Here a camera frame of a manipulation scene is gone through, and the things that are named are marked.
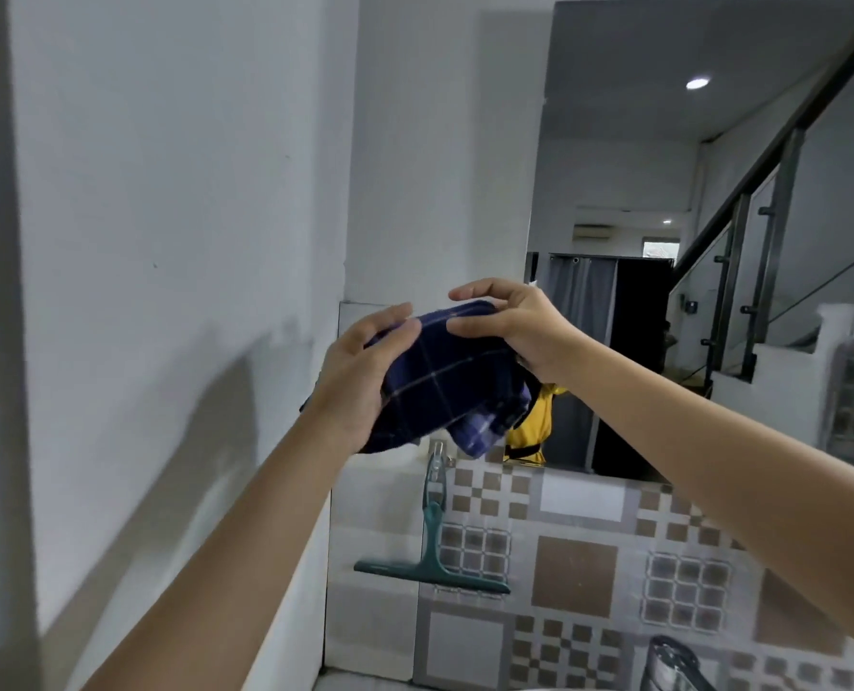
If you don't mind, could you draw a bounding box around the person's left hand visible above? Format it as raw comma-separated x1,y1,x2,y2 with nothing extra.
315,302,423,454

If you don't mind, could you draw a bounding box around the person's right hand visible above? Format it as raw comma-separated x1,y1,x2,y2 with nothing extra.
446,278,583,386

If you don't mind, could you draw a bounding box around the blue plaid cloth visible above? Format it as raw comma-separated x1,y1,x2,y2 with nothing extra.
300,299,540,458

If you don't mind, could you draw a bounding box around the person's right forearm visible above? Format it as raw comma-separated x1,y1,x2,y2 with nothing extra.
542,331,854,595

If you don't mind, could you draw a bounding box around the person's left forearm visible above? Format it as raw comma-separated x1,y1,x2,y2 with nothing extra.
80,412,360,691

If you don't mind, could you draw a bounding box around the yellow shirt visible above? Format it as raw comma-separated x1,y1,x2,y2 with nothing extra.
503,383,569,466

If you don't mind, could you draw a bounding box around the teal window squeegee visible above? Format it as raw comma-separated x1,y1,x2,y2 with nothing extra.
354,456,513,597

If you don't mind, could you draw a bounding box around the chrome faucet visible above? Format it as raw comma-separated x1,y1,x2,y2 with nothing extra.
646,635,717,691

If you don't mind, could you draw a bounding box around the chrome wall hook clip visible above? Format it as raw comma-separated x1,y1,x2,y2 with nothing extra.
427,439,458,509

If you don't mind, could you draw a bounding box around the wall mirror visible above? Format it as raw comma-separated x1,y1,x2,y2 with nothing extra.
523,0,854,491

